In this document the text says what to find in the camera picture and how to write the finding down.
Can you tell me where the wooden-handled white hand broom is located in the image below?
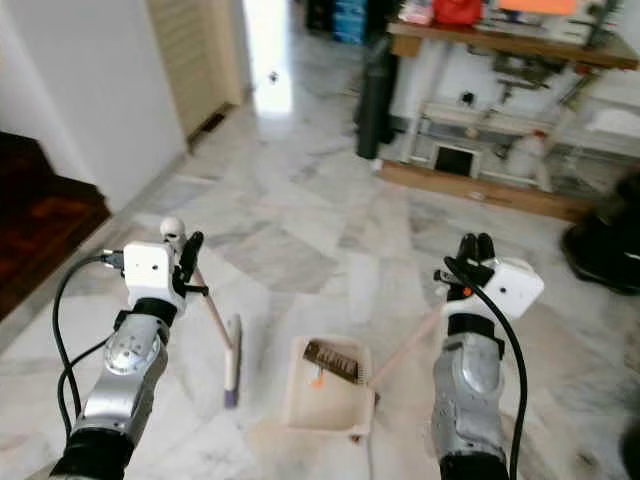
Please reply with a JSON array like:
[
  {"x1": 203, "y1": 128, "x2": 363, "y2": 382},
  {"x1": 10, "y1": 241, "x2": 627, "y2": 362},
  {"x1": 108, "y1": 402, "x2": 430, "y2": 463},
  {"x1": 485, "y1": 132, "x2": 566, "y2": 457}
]
[{"x1": 160, "y1": 216, "x2": 245, "y2": 409}]

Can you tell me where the beige long-handled dustpan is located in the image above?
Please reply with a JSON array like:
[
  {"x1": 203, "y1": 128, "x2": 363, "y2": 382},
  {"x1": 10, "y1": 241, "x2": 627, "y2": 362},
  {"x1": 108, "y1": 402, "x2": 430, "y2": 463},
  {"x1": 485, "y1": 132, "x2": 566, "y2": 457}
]
[{"x1": 281, "y1": 308, "x2": 448, "y2": 443}]

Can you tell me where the wooden base plank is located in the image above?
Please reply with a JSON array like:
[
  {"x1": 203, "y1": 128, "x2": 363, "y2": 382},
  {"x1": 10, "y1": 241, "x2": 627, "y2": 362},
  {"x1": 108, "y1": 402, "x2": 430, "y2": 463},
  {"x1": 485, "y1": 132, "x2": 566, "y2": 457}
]
[{"x1": 377, "y1": 159, "x2": 597, "y2": 222}]

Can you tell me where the white box with black panel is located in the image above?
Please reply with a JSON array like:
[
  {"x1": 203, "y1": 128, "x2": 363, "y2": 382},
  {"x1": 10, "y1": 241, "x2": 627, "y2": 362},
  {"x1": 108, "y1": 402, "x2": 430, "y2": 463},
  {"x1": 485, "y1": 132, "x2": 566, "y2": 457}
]
[{"x1": 431, "y1": 142, "x2": 482, "y2": 180}]

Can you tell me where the white plastic bottle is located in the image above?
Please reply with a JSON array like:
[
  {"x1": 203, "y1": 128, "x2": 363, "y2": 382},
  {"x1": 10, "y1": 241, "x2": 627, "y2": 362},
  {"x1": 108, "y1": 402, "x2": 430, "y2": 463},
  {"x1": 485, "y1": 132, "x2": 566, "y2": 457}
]
[{"x1": 507, "y1": 133, "x2": 552, "y2": 191}]

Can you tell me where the bulky black object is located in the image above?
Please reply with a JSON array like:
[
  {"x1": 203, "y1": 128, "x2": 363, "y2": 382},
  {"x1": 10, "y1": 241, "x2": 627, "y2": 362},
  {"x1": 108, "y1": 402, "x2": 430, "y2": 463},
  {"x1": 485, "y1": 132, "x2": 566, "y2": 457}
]
[{"x1": 560, "y1": 193, "x2": 640, "y2": 297}]

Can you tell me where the dark wooden stair step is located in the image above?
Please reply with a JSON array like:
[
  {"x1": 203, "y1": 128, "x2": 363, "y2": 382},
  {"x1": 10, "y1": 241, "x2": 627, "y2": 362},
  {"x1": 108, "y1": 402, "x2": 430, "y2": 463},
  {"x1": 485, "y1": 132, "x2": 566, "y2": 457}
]
[{"x1": 0, "y1": 132, "x2": 112, "y2": 321}]

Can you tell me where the tall black cylinder bag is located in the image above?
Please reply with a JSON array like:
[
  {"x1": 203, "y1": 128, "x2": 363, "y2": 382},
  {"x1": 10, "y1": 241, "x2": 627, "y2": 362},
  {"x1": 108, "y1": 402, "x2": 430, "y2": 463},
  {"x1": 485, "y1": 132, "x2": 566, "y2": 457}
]
[{"x1": 355, "y1": 38, "x2": 400, "y2": 162}]

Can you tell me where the beige louvred door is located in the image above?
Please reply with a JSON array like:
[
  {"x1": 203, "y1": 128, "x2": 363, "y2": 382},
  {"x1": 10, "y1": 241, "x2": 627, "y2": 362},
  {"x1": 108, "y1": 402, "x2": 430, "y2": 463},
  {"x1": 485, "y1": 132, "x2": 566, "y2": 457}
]
[{"x1": 145, "y1": 0, "x2": 247, "y2": 138}]

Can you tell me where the wooden workbench table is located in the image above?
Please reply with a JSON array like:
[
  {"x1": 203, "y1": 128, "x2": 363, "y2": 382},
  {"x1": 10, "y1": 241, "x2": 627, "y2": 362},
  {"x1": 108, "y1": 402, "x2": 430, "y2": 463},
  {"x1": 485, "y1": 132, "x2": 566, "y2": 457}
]
[{"x1": 389, "y1": 21, "x2": 640, "y2": 166}]

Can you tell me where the red bag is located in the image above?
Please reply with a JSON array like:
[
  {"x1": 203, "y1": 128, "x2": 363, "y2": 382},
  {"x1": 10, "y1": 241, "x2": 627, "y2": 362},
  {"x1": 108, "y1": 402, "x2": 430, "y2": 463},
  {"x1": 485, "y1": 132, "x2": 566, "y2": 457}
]
[{"x1": 432, "y1": 0, "x2": 485, "y2": 27}]

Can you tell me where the flat orange item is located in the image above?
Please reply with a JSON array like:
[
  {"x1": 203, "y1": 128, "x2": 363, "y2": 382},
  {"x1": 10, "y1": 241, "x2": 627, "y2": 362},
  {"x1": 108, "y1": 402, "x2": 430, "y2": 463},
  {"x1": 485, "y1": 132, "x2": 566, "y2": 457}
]
[{"x1": 498, "y1": 0, "x2": 580, "y2": 16}]

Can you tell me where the blue box stack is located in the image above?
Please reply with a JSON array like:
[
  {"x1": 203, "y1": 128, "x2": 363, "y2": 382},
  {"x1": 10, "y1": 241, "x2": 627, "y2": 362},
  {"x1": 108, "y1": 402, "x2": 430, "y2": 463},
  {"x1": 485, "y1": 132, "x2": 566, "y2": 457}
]
[{"x1": 331, "y1": 0, "x2": 368, "y2": 47}]

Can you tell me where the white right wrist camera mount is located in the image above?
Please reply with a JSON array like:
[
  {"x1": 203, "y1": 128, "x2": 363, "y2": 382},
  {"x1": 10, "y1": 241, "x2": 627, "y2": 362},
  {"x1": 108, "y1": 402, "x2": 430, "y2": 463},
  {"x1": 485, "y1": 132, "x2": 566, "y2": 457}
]
[{"x1": 466, "y1": 257, "x2": 547, "y2": 322}]

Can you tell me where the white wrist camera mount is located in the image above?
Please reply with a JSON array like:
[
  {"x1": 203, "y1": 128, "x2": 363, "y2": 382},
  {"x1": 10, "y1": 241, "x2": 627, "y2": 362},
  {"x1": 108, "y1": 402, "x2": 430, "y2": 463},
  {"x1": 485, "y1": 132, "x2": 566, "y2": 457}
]
[
  {"x1": 123, "y1": 241, "x2": 185, "y2": 302},
  {"x1": 466, "y1": 257, "x2": 547, "y2": 322}
]

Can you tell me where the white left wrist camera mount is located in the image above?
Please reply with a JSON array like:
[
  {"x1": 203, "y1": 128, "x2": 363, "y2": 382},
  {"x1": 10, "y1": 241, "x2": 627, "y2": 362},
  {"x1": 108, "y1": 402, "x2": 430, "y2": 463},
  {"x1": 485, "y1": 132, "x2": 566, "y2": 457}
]
[{"x1": 123, "y1": 241, "x2": 185, "y2": 302}]

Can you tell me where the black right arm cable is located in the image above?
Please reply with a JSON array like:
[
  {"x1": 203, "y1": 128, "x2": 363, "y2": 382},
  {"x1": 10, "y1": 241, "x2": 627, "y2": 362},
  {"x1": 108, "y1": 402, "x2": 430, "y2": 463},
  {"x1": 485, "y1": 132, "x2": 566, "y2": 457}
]
[{"x1": 448, "y1": 262, "x2": 530, "y2": 480}]

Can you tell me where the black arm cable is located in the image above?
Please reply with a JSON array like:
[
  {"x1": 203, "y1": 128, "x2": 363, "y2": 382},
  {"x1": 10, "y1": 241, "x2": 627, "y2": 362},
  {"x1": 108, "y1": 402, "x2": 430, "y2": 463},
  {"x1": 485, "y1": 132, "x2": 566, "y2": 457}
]
[
  {"x1": 53, "y1": 251, "x2": 129, "y2": 439},
  {"x1": 448, "y1": 262, "x2": 530, "y2": 480}
]

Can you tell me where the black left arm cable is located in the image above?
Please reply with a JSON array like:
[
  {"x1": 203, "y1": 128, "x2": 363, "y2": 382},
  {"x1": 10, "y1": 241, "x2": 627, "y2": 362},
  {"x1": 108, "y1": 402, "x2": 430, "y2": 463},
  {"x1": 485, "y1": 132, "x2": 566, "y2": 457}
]
[{"x1": 53, "y1": 251, "x2": 129, "y2": 439}]

